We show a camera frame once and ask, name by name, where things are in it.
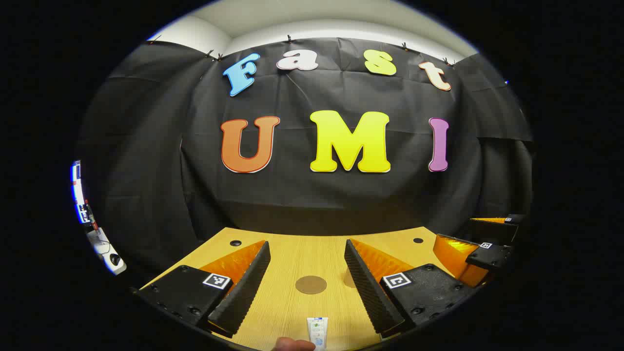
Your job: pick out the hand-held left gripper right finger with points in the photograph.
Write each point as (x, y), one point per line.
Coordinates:
(365, 287)

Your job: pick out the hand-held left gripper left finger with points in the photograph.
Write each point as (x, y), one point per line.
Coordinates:
(246, 287)

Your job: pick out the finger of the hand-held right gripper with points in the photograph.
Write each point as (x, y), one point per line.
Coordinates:
(490, 256)
(492, 230)

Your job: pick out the round brown coaster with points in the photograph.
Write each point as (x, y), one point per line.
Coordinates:
(310, 284)

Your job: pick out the white toothpaste tube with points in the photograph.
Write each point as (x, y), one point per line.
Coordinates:
(317, 331)

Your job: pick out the wooden desktop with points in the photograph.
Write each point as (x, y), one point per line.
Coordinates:
(292, 258)

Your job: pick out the black backdrop cloth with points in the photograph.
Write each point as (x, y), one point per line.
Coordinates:
(292, 195)

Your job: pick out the black computer mouse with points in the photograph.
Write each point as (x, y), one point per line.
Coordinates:
(115, 259)

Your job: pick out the white side desk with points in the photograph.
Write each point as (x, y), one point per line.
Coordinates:
(103, 246)

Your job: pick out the computer monitor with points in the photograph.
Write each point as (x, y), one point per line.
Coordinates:
(77, 190)

